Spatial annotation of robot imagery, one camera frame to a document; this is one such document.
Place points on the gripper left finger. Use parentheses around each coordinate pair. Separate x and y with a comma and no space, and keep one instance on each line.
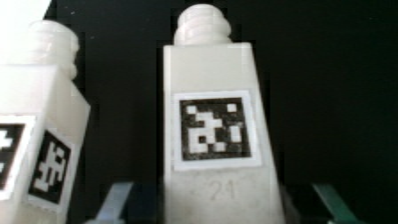
(110,210)

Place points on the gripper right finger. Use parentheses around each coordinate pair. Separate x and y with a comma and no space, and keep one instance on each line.
(343,216)

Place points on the white table leg far right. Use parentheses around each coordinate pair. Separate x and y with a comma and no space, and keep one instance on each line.
(42,121)

